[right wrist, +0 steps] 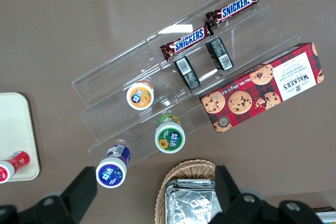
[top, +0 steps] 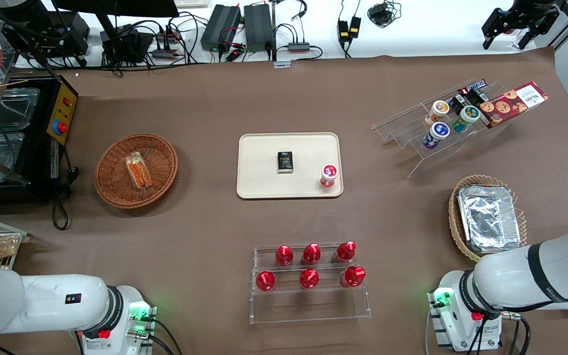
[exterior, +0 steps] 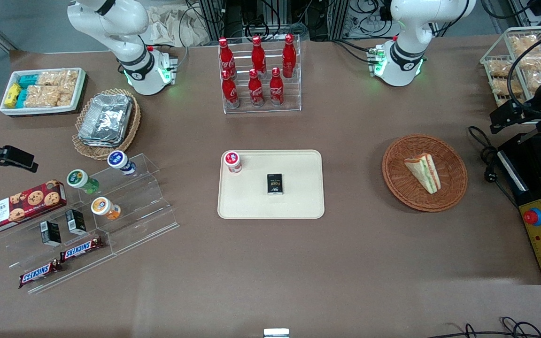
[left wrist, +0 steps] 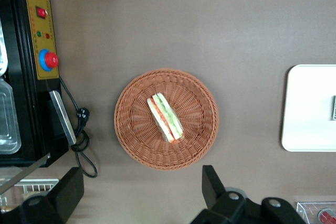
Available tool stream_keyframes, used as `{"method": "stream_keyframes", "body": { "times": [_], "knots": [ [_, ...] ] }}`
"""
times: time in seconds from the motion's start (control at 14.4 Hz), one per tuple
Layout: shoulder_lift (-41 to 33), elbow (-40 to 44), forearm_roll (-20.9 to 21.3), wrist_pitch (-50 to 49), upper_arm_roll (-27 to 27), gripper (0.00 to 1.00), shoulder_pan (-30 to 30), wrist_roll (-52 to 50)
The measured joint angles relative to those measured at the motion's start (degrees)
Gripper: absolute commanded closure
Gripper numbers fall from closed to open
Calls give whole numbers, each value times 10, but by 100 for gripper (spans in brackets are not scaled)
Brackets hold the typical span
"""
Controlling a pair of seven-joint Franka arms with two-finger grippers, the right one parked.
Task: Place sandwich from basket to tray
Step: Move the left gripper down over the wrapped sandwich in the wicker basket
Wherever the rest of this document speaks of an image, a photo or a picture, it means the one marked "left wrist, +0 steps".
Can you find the clear plastic food container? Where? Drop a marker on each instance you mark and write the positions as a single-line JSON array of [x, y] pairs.
[[8, 119]]

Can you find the brown round wicker basket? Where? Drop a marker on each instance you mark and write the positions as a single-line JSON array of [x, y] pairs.
[[136, 134]]

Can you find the clear acrylic bottle rack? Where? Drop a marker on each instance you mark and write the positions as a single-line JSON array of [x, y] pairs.
[[307, 208]]

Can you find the cream plastic tray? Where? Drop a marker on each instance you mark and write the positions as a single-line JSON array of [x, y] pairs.
[[307, 108]]

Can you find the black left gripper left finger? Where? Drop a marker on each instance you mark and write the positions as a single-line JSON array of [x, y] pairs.
[[69, 190]]

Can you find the triangle sandwich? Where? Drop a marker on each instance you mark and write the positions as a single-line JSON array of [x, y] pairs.
[[165, 116]]

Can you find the black sealing machine yellow panel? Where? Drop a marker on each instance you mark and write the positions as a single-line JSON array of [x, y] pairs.
[[29, 90]]

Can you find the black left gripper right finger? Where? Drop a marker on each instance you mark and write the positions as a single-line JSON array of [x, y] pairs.
[[211, 184]]

